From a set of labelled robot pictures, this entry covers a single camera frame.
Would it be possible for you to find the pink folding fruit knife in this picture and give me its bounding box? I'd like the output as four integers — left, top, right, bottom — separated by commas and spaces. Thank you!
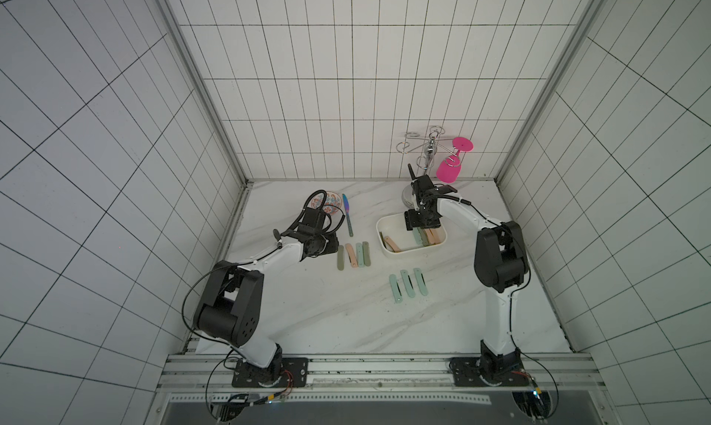
346, 243, 359, 268

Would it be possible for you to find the olive folding fruit knife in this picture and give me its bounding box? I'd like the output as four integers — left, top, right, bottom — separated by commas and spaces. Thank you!
362, 242, 371, 267

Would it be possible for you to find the mint folding fruit knife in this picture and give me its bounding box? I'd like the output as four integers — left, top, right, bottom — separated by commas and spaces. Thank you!
413, 268, 429, 296

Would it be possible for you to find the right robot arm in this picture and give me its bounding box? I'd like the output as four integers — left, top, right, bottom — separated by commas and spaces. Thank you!
404, 166, 530, 384

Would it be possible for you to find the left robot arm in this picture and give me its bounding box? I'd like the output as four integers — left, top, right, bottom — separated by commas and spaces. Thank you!
184, 189, 346, 372

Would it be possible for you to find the olive knife in box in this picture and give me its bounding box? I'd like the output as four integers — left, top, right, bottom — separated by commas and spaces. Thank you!
379, 231, 390, 251
418, 229, 430, 247

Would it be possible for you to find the white plastic storage box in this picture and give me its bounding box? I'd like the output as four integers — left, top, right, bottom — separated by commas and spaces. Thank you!
376, 214, 447, 258

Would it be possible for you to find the iridescent butter knife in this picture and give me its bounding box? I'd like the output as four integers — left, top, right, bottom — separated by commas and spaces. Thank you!
342, 193, 355, 237

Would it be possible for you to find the pink wine glass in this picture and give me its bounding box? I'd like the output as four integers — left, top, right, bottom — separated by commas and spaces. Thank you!
436, 137, 474, 184

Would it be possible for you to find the chrome glass holder stand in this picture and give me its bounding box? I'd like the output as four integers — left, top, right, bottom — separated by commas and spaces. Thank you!
396, 125, 446, 177

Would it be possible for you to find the left base plate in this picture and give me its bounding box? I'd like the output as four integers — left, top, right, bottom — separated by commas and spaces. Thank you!
231, 358, 309, 389

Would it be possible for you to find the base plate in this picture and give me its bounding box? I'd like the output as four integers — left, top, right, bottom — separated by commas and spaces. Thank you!
448, 356, 530, 388
231, 358, 309, 389

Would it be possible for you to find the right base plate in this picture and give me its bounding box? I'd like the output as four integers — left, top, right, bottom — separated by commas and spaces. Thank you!
448, 356, 530, 388

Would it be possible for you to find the aluminium mounting rail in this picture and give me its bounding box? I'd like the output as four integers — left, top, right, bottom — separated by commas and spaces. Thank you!
157, 353, 605, 395

